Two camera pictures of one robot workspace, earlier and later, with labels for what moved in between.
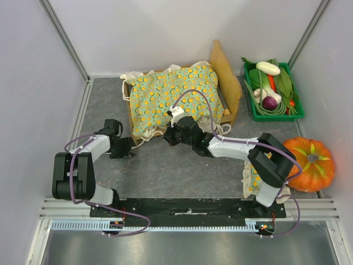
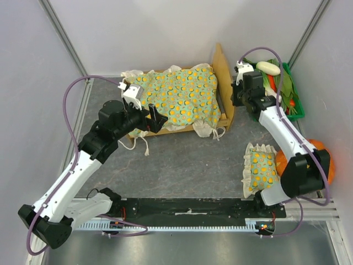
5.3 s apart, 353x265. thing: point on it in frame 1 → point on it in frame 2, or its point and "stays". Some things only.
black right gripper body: x=173 y=135 → x=237 y=94
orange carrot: x=272 y=83 stays
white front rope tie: x=144 y=139 → x=146 y=152
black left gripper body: x=123 y=149 → x=136 y=118
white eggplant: x=268 y=68 stays
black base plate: x=187 y=208 stays
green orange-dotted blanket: x=150 y=94 stays
